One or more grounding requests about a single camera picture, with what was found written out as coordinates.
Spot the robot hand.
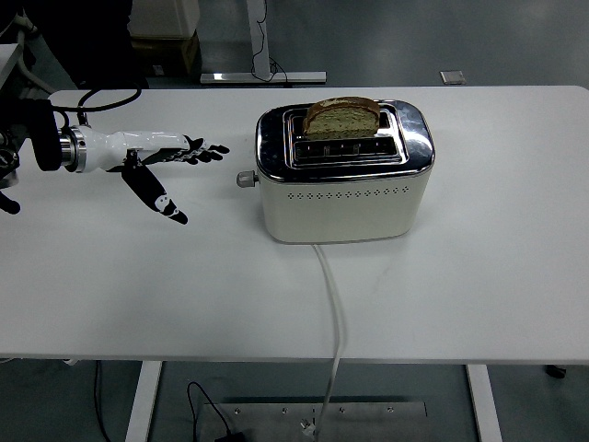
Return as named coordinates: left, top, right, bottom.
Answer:
left=82, top=124, right=230, bottom=226

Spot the cream and chrome toaster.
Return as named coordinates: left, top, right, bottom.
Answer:
left=255, top=98, right=436, bottom=244

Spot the brown cardboard box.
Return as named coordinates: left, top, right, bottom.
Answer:
left=131, top=30, right=202, bottom=77

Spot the white plastic container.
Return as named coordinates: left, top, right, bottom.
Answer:
left=128, top=0, right=202, bottom=40

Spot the white desk leg with foot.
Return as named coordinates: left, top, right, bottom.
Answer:
left=199, top=0, right=328, bottom=87

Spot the brown bread slice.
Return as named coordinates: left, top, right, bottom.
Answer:
left=302, top=96, right=382, bottom=141

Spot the white table leg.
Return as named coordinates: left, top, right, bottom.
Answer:
left=464, top=363, right=503, bottom=442
left=123, top=360, right=163, bottom=442

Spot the grey metal plate with screws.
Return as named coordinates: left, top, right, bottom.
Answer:
left=202, top=401, right=429, bottom=442

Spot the white furniture frame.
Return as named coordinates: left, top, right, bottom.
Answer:
left=0, top=13, right=56, bottom=93

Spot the thin black floor cable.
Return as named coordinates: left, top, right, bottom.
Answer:
left=250, top=0, right=295, bottom=87

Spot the black hanging cable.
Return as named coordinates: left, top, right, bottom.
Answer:
left=93, top=360, right=114, bottom=442

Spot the white power cable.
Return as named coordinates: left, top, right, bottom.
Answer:
left=298, top=242, right=347, bottom=437

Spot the black cable with adapter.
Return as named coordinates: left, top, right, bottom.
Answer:
left=186, top=380, right=248, bottom=442

